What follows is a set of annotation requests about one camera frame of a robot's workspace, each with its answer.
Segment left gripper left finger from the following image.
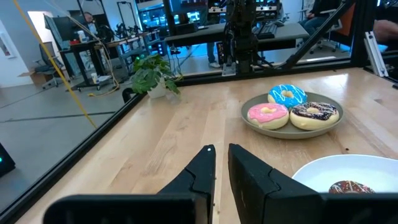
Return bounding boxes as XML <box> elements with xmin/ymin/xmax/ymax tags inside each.
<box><xmin>43</xmin><ymin>144</ymin><xmax>216</xmax><ymax>224</ymax></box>

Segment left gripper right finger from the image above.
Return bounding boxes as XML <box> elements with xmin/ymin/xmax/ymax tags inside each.
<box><xmin>228</xmin><ymin>143</ymin><xmax>398</xmax><ymax>224</ymax></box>

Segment pink frosted donut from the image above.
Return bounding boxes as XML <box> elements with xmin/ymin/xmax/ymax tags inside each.
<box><xmin>247</xmin><ymin>103</ymin><xmax>290</xmax><ymax>130</ymax></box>

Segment small chocolate donut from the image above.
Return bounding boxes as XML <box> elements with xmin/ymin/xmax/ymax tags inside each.
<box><xmin>328</xmin><ymin>180</ymin><xmax>376</xmax><ymax>194</ymax></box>

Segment large chocolate sprinkled donut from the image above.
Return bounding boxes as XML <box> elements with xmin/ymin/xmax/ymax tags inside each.
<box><xmin>289</xmin><ymin>101</ymin><xmax>340</xmax><ymax>131</ymax></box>

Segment grey plate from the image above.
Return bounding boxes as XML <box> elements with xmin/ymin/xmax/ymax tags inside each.
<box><xmin>241</xmin><ymin>91</ymin><xmax>345</xmax><ymax>140</ymax></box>

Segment blue frosted donut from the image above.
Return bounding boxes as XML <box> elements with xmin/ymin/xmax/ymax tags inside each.
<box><xmin>267</xmin><ymin>84</ymin><xmax>308</xmax><ymax>110</ymax></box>

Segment white plate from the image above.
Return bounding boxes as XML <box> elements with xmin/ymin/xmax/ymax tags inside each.
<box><xmin>291</xmin><ymin>154</ymin><xmax>398</xmax><ymax>194</ymax></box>

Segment green potted plant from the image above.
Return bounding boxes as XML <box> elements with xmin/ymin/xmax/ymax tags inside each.
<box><xmin>130</xmin><ymin>54</ymin><xmax>182</xmax><ymax>100</ymax></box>

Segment person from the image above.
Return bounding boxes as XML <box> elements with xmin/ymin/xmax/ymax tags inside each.
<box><xmin>205</xmin><ymin>42</ymin><xmax>222</xmax><ymax>69</ymax></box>
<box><xmin>298</xmin><ymin>0</ymin><xmax>346</xmax><ymax>35</ymax></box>
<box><xmin>82</xmin><ymin>11</ymin><xmax>100</xmax><ymax>35</ymax></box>

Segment black keyboard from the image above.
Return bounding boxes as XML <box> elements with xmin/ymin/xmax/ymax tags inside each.
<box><xmin>257</xmin><ymin>23</ymin><xmax>279</xmax><ymax>40</ymax></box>

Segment grey operator desk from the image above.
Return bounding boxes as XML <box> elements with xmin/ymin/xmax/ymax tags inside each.
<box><xmin>164</xmin><ymin>22</ymin><xmax>311</xmax><ymax>53</ymax></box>

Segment wooden top workbench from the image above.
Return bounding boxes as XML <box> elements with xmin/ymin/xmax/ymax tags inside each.
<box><xmin>105</xmin><ymin>30</ymin><xmax>162</xmax><ymax>68</ymax></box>

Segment silver aluminium extrusion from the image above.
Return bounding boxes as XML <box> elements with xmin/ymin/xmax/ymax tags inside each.
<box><xmin>363</xmin><ymin>30</ymin><xmax>389</xmax><ymax>78</ymax></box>

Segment black computer tower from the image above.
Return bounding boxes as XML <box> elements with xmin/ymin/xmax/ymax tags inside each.
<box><xmin>0</xmin><ymin>142</ymin><xmax>16</xmax><ymax>179</ymax></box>

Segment black desk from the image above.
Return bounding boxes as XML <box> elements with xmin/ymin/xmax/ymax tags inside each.
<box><xmin>58</xmin><ymin>39</ymin><xmax>108</xmax><ymax>91</ymax></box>

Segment cardboard box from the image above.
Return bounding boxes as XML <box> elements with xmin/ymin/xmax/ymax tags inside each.
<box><xmin>17</xmin><ymin>70</ymin><xmax>47</xmax><ymax>87</ymax></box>

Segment grey office chair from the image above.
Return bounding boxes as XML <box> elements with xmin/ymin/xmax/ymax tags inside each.
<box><xmin>33</xmin><ymin>42</ymin><xmax>65</xmax><ymax>90</ymax></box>

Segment black desk monitor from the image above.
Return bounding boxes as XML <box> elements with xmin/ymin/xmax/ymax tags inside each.
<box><xmin>43</xmin><ymin>14</ymin><xmax>77</xmax><ymax>50</ymax></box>

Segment black aluminium table frame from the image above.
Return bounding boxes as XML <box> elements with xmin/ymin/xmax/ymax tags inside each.
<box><xmin>0</xmin><ymin>0</ymin><xmax>398</xmax><ymax>224</ymax></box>

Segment grey mounting bracket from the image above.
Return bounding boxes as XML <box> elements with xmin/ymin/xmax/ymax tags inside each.
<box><xmin>221</xmin><ymin>61</ymin><xmax>237</xmax><ymax>77</ymax></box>

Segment yellow hanging cable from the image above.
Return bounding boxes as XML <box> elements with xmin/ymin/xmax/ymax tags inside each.
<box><xmin>12</xmin><ymin>0</ymin><xmax>98</xmax><ymax>129</ymax></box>

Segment white wall picture frame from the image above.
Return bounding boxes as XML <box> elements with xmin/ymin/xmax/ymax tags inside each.
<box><xmin>0</xmin><ymin>30</ymin><xmax>17</xmax><ymax>60</ymax></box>

